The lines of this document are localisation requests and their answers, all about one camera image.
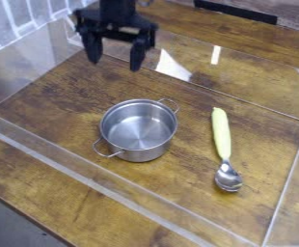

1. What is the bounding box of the small steel pot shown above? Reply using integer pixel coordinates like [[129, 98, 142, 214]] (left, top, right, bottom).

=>
[[94, 98, 181, 162]]

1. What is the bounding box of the clear acrylic enclosure wall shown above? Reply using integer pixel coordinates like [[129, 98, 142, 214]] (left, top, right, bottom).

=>
[[0, 0, 299, 247]]

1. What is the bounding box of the black bar in background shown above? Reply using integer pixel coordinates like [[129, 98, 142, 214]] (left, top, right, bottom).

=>
[[194, 0, 279, 25]]

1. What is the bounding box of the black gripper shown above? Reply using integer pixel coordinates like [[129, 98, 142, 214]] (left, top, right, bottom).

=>
[[74, 0, 159, 71]]

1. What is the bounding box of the green handled metal spoon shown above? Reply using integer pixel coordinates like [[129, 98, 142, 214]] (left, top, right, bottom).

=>
[[211, 107, 243, 192]]

